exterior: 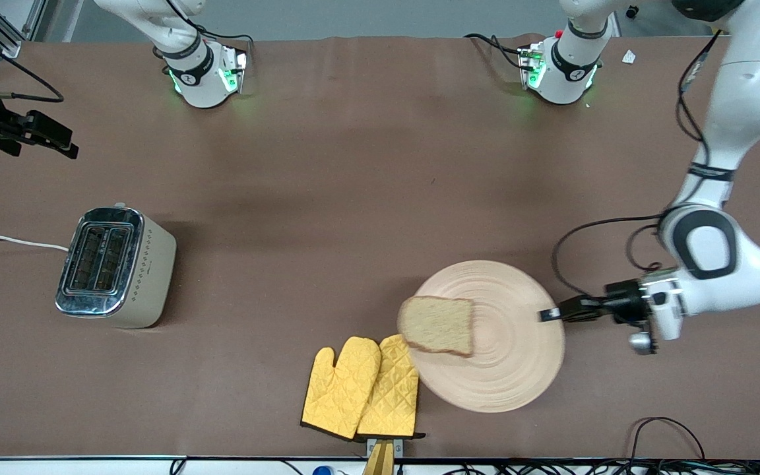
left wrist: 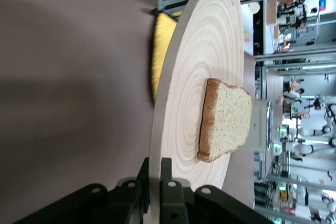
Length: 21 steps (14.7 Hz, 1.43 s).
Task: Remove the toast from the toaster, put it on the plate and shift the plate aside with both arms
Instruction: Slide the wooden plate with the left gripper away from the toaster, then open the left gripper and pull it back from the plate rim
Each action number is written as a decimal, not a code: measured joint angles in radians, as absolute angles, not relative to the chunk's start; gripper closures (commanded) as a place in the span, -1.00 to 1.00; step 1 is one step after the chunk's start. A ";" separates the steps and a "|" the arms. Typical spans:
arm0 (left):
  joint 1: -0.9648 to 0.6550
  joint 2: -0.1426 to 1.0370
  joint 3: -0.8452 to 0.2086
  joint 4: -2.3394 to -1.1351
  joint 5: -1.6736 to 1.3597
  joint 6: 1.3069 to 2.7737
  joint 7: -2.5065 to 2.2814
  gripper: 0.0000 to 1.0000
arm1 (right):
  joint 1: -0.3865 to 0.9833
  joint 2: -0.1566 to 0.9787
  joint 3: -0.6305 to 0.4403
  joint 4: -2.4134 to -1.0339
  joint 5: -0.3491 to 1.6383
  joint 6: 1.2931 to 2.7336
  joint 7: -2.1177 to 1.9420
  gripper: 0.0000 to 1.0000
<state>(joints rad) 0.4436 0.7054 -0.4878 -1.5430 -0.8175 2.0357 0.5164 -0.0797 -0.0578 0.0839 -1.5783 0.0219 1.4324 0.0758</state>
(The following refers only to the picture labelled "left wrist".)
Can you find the toast slice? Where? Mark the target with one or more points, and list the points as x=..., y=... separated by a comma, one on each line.
x=231, y=121

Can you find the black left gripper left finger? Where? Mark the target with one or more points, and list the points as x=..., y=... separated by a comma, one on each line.
x=123, y=203

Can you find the white paper cup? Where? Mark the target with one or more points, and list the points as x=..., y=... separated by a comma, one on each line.
x=254, y=7

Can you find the grey aluminium post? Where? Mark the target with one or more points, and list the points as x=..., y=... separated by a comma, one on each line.
x=294, y=55

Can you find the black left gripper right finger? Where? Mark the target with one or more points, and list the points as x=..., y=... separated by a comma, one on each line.
x=173, y=203

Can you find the round wooden plate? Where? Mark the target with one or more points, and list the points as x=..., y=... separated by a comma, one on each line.
x=199, y=51

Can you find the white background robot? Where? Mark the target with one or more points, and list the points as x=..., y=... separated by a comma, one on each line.
x=307, y=149

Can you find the person in white shirt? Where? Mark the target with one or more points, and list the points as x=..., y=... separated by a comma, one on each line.
x=292, y=95

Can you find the chrome and beige toaster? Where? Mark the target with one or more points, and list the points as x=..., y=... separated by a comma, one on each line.
x=260, y=127

